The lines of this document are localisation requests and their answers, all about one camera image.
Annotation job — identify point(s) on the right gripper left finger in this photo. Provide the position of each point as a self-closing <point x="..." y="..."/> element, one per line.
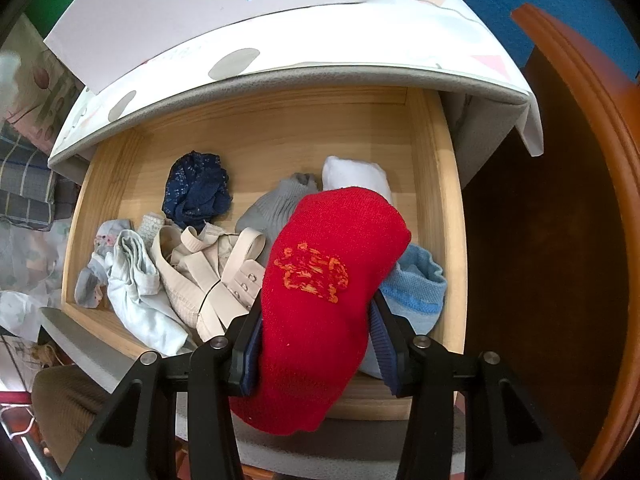
<point x="246" y="335"/>

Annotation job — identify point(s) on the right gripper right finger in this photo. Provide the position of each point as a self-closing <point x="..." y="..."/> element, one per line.
<point x="391" y="335"/>

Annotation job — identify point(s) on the light blue sock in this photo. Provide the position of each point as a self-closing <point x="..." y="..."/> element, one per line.
<point x="416" y="289"/>

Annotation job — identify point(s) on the beige bra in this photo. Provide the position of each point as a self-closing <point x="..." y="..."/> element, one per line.
<point x="211" y="277"/>

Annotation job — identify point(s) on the red sock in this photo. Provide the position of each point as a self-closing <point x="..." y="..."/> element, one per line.
<point x="323" y="271"/>

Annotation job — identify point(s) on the pale blue underwear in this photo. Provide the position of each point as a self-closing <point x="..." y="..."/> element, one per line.
<point x="139" y="300"/>

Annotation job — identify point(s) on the white hexagon patterned underwear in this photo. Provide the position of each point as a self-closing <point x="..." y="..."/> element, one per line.
<point x="150" y="225"/>

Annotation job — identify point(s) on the floral grey sock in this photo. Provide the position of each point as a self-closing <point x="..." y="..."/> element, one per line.
<point x="93" y="277"/>

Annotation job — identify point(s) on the white sock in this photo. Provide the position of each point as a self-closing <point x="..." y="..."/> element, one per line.
<point x="348" y="173"/>

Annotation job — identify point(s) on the navy lace underwear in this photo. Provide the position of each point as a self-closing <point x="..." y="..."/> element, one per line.
<point x="196" y="190"/>

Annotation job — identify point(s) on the wooden drawer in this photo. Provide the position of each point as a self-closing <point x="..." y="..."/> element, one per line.
<point x="260" y="140"/>

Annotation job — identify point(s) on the white floral bedsheet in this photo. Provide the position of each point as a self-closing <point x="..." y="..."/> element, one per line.
<point x="31" y="275"/>

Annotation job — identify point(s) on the grey plaid cloth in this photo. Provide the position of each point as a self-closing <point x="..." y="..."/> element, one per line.
<point x="32" y="195"/>

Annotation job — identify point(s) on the white patterned nightstand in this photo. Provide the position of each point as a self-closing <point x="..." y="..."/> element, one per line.
<point x="430" y="44"/>

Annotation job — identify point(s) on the pink leaf curtain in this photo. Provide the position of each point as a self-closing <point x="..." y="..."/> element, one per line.
<point x="43" y="89"/>

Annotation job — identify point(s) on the orange wooden bed frame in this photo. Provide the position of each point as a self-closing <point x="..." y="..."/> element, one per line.
<point x="553" y="246"/>

